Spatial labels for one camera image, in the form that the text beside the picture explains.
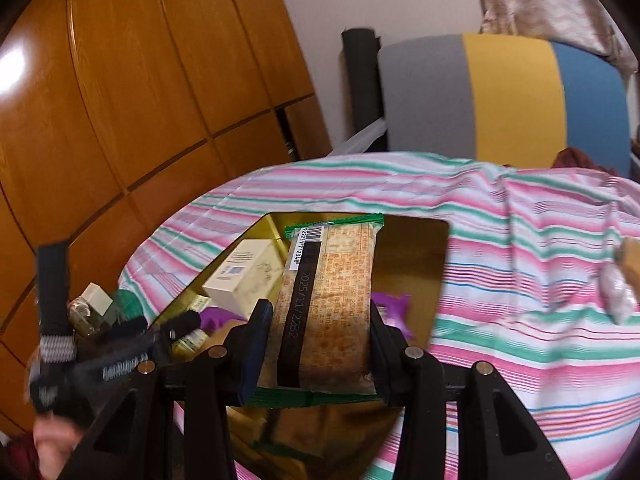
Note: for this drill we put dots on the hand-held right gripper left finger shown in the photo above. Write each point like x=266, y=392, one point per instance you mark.
x=252, y=360

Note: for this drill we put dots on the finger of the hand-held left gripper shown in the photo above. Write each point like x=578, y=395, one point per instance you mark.
x=175, y=327
x=54, y=290

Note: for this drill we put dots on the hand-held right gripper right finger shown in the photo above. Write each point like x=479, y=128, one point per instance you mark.
x=385, y=360

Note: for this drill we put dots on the brown cracker packet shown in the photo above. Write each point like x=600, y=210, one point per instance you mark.
x=330, y=300

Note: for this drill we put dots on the gold-lined storage box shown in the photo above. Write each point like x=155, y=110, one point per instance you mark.
x=410, y=260

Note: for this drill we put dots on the person's left hand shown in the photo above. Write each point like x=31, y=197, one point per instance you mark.
x=55, y=447

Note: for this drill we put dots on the glass bottle cream cap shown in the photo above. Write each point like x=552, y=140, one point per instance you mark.
x=95, y=300

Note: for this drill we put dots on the purple snack packet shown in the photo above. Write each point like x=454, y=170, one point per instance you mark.
x=395, y=305
x=220, y=317

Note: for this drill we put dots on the green capped bottle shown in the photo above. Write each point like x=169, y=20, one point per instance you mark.
x=127, y=305

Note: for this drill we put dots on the white carton box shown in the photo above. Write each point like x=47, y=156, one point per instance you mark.
x=240, y=285

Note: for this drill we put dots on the striped tablecloth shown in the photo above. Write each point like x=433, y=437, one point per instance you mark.
x=525, y=310

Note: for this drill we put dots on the wooden wardrobe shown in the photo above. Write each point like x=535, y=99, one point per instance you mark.
x=125, y=85

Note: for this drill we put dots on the crumpled clear plastic bag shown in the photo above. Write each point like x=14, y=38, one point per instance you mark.
x=620, y=292

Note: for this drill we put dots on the yellow sponge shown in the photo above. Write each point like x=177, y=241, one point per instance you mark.
x=631, y=260

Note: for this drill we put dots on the dark red cloth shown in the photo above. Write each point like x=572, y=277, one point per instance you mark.
x=575, y=159

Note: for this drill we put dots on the grey yellow blue chair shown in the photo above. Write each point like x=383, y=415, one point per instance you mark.
x=510, y=90

